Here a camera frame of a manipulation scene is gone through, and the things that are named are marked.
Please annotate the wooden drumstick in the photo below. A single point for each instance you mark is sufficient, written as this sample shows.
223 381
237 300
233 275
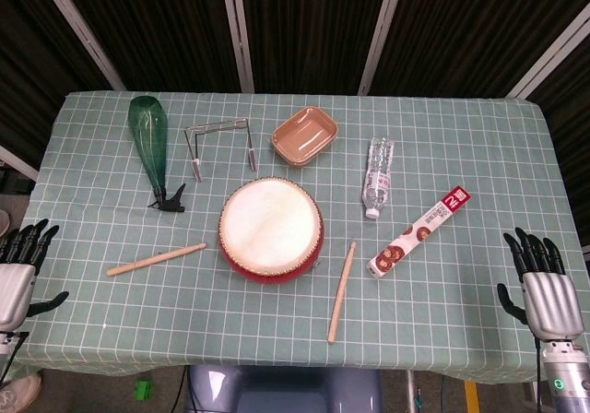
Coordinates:
341 293
154 259

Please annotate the red drum with white skin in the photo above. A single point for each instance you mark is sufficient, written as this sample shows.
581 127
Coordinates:
269 226

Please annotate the white partition frame post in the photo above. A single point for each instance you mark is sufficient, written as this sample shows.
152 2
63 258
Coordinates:
382 30
551 58
237 30
78 28

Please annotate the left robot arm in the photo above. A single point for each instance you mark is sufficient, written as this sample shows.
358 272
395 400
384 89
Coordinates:
5 344

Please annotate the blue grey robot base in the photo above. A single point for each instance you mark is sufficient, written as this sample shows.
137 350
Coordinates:
283 392

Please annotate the green toy block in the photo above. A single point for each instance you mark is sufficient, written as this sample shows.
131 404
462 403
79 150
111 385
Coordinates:
144 390

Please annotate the green gridded cutting mat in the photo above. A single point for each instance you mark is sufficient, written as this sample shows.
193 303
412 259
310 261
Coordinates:
415 321

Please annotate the clear plastic water bottle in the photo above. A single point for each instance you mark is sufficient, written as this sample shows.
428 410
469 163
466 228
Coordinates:
379 178

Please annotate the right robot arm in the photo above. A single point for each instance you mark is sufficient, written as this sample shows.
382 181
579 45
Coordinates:
564 376

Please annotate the tan rectangular plastic bowl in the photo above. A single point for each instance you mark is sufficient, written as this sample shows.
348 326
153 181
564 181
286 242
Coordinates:
304 136

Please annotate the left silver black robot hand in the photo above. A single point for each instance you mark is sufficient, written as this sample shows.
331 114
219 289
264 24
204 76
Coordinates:
16 288

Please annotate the metal table leg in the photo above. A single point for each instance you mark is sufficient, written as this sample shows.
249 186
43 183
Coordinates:
410 392

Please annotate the green plastic spray bottle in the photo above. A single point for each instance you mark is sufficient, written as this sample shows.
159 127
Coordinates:
149 141

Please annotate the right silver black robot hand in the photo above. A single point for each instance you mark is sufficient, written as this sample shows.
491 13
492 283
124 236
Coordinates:
553 302

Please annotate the long white baking paper box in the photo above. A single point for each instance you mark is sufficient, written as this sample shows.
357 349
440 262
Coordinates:
417 238

